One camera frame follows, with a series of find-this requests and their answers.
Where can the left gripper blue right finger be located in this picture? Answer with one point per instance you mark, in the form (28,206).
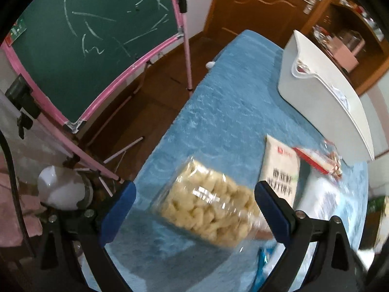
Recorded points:
(276,211)

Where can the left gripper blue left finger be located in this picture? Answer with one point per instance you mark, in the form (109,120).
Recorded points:
(114,211)

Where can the beige biscuit stick box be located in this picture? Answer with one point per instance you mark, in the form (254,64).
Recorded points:
(280,169)

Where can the red white candy packet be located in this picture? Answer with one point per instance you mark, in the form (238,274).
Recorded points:
(326,160)

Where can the light blue snack packet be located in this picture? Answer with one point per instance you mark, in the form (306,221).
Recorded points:
(319,199)

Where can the white plastic storage bin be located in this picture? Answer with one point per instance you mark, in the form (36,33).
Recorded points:
(313,85)

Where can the wooden corner shelf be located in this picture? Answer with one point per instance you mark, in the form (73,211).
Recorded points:
(373,58)

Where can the brown wooden door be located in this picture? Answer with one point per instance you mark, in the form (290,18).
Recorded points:
(274,19)

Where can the pink basket with handle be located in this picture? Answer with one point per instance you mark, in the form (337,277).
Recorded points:
(345,48)

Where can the green chalkboard pink frame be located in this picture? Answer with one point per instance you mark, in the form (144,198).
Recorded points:
(70,56)

